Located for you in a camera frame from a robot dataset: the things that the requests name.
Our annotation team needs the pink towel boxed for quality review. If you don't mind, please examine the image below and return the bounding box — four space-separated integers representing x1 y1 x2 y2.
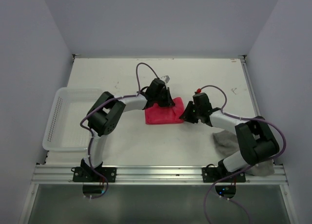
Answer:
145 97 184 125

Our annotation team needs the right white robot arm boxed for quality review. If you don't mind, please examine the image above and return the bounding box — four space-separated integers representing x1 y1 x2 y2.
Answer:
180 93 280 182

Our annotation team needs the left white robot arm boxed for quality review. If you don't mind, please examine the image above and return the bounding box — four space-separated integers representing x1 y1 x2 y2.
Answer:
75 75 175 182

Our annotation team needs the grey towel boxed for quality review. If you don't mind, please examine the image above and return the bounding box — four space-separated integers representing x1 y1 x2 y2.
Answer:
213 131 274 177

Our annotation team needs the clear plastic basket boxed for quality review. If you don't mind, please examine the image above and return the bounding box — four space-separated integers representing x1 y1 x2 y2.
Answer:
42 87 103 152

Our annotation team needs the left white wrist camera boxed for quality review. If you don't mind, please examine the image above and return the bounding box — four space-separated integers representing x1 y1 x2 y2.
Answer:
160 75 170 83

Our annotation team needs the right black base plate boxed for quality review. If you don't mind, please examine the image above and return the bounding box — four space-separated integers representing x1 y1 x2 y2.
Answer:
201 164 246 183

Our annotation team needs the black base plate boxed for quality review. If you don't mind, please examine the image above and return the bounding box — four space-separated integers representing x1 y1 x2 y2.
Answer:
71 165 117 183
201 164 246 183

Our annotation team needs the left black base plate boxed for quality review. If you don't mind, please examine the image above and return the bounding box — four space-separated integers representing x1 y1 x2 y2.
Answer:
71 165 117 183

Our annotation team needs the aluminium mounting rail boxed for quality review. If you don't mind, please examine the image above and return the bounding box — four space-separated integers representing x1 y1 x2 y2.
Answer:
31 165 288 185

